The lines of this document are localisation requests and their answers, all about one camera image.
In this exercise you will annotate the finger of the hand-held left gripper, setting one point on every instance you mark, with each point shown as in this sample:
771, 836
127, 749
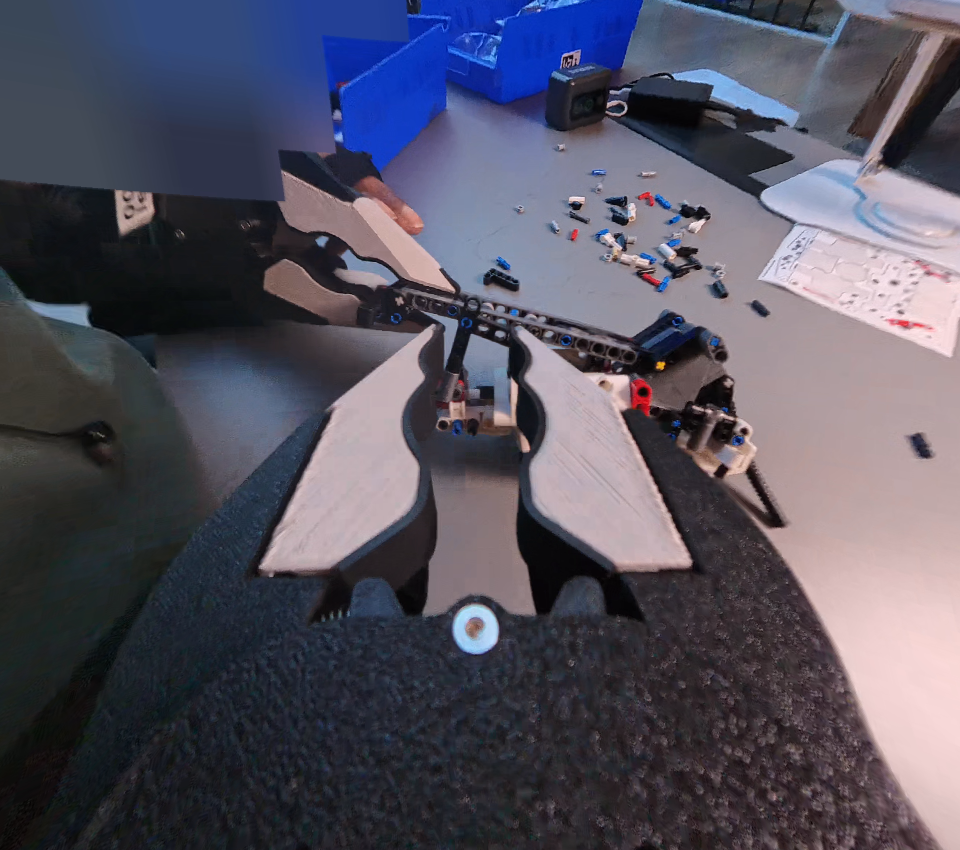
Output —
360, 228
307, 288

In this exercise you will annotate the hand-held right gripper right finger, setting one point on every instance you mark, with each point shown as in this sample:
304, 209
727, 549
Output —
600, 490

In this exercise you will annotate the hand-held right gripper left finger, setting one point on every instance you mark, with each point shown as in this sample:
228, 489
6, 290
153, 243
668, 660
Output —
352, 490

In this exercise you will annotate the white toy brick truck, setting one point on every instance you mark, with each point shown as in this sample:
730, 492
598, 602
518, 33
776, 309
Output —
585, 340

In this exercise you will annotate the grey desk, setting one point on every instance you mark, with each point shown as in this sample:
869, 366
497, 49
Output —
862, 528

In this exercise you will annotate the black desk mat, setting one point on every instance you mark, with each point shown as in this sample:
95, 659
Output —
720, 153

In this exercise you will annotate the person's left hand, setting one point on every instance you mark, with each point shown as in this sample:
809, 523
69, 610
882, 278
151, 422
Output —
397, 213

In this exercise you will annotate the large blue plastic bin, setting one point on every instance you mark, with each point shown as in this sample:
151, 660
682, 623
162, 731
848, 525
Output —
540, 55
390, 108

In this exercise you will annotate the black angled beam piece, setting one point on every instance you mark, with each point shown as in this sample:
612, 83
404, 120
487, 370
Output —
501, 279

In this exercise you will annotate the scattered loose brick pieces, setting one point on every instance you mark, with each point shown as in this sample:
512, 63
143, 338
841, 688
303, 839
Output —
645, 258

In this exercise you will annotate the black device with green lights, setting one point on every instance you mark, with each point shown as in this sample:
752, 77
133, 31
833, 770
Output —
577, 100

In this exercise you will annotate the person's green sweatshirt torso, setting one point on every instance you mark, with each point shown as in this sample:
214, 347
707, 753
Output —
75, 528

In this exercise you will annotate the small black pin piece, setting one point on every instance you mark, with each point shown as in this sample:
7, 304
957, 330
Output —
921, 445

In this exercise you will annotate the black flat case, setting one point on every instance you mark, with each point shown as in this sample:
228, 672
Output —
667, 100

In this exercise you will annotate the white sticker sheet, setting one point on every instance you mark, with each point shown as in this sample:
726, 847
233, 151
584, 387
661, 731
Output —
862, 280

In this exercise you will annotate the white book stand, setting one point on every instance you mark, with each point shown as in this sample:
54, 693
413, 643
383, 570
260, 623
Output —
825, 198

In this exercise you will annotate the white plastic container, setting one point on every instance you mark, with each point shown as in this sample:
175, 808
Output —
750, 100

